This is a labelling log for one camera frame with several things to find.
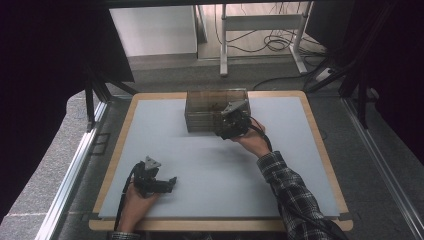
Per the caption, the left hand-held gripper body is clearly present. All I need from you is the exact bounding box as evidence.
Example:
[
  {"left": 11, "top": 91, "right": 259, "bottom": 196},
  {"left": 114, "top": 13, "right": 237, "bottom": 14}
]
[{"left": 133, "top": 155, "right": 171, "bottom": 198}]

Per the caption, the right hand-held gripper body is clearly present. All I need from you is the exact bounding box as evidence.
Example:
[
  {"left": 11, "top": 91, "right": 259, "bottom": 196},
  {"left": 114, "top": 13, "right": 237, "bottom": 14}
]
[{"left": 214, "top": 100, "right": 253, "bottom": 140}]

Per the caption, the clear brown drawer box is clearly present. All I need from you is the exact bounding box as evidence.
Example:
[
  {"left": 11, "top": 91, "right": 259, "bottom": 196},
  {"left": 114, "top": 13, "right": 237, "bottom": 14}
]
[{"left": 184, "top": 88, "right": 251, "bottom": 133}]

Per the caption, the person's right hand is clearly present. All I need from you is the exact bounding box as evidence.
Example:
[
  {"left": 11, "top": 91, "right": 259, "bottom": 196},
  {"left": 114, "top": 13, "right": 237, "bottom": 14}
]
[{"left": 230, "top": 119, "right": 273, "bottom": 160}]

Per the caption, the person's left hand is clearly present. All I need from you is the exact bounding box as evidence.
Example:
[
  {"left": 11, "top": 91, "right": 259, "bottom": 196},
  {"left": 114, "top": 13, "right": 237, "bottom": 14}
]
[{"left": 118, "top": 182, "right": 161, "bottom": 233}]

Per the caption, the pale grey table mat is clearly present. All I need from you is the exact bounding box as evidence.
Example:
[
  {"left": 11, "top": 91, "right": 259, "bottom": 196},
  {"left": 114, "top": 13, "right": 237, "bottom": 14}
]
[{"left": 98, "top": 96, "right": 341, "bottom": 220}]

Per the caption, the dark floor plate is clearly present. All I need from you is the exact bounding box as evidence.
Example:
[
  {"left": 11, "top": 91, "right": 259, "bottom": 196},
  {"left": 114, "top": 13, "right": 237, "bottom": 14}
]
[{"left": 91, "top": 132, "right": 111, "bottom": 156}]

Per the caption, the black metal stand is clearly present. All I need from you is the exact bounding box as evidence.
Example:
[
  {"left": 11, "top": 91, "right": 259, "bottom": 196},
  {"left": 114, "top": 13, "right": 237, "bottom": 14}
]
[
  {"left": 79, "top": 59, "right": 138, "bottom": 133},
  {"left": 304, "top": 0, "right": 372, "bottom": 130}
]

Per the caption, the white power strip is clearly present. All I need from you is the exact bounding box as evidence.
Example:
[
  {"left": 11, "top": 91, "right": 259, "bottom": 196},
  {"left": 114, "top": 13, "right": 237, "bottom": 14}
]
[{"left": 314, "top": 67, "right": 335, "bottom": 83}]

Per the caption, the white cabinet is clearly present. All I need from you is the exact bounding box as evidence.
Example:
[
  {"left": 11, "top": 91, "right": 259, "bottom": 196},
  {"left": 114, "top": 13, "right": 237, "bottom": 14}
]
[{"left": 109, "top": 5, "right": 199, "bottom": 58}]

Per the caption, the dark curtain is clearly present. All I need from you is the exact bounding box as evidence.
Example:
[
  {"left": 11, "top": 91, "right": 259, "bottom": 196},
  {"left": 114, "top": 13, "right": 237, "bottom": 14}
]
[
  {"left": 0, "top": 0, "right": 135, "bottom": 223},
  {"left": 346, "top": 0, "right": 424, "bottom": 165}
]

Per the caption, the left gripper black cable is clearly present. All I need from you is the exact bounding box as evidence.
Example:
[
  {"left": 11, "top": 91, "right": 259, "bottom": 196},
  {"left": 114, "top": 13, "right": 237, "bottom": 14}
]
[{"left": 113, "top": 162, "right": 141, "bottom": 232}]

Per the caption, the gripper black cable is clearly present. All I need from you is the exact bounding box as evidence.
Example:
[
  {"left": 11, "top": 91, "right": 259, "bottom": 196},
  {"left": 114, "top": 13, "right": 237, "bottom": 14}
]
[
  {"left": 248, "top": 116, "right": 273, "bottom": 153},
  {"left": 113, "top": 162, "right": 141, "bottom": 232}
]

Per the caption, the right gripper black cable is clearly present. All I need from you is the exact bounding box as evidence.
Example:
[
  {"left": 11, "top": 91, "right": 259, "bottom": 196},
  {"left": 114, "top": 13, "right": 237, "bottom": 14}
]
[{"left": 248, "top": 116, "right": 273, "bottom": 153}]

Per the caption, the long black floor cable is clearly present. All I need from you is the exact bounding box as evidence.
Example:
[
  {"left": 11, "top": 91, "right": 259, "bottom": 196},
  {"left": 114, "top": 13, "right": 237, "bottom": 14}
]
[{"left": 252, "top": 73, "right": 321, "bottom": 91}]

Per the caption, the aluminium rail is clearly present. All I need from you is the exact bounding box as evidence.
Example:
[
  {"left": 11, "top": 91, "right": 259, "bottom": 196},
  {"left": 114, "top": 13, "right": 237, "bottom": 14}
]
[
  {"left": 342, "top": 97, "right": 424, "bottom": 240},
  {"left": 34, "top": 100, "right": 110, "bottom": 240}
]

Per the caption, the tangle of black floor cables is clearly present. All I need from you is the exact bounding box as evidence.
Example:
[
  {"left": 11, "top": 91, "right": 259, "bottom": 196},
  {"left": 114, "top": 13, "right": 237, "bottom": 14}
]
[{"left": 214, "top": 2, "right": 328, "bottom": 56}]

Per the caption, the white desk frame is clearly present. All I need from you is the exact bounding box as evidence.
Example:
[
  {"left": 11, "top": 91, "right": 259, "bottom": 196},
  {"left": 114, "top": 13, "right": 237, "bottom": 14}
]
[{"left": 219, "top": 2, "right": 314, "bottom": 78}]

